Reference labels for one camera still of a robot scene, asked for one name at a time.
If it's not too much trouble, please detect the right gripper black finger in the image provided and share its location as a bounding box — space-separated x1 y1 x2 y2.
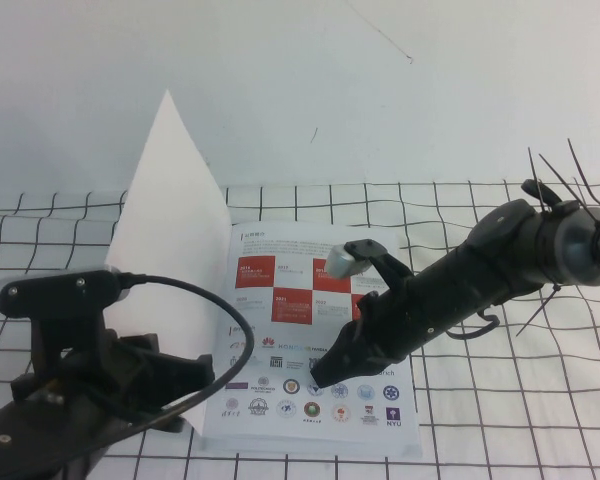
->
315 339 387 390
308 319 369 384

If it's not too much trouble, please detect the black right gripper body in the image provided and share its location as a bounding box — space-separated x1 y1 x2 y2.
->
359 249 487 364

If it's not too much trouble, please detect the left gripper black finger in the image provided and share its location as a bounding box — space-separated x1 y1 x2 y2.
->
129 409 187 435
152 351 217 401

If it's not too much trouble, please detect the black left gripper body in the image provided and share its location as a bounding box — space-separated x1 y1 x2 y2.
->
9 329 162 437

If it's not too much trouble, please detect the AgileX robotics brochure book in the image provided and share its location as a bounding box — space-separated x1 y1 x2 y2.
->
104 88 424 461

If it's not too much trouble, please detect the white black-grid tablecloth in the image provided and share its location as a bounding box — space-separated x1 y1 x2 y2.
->
0 177 600 480

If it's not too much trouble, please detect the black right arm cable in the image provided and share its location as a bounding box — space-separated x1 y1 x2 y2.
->
449 307 501 342

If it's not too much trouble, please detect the black left camera cable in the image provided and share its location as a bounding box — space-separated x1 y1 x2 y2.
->
54 272 257 436

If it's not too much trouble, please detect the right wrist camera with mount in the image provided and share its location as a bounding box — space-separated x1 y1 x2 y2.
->
327 238 416 296

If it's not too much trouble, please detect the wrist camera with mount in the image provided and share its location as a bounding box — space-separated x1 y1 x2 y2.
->
0 268 131 361
327 238 416 296

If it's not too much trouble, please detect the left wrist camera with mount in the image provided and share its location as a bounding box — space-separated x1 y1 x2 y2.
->
0 268 131 361

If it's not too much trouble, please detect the black cable tie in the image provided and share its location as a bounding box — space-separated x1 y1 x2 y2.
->
519 284 564 339
527 146 549 216
567 137 600 224

